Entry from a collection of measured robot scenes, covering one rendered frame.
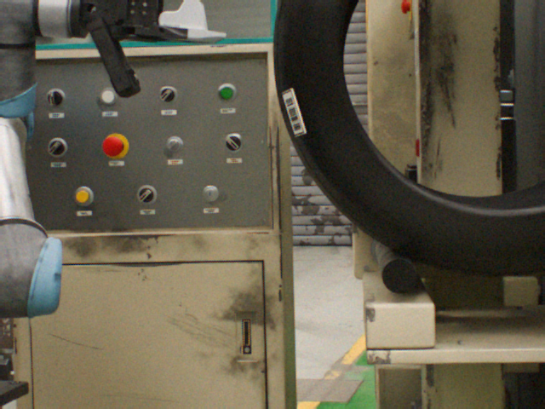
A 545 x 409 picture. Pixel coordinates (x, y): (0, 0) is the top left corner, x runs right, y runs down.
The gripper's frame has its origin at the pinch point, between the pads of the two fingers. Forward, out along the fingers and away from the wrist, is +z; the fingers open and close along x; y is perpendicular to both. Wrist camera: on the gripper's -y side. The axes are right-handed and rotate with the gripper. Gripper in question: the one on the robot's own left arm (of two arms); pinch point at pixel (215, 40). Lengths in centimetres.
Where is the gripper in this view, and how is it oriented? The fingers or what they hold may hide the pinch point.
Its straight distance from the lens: 152.5
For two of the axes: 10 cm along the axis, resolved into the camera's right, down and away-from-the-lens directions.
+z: 9.9, 1.0, -0.7
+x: 0.7, -0.5, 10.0
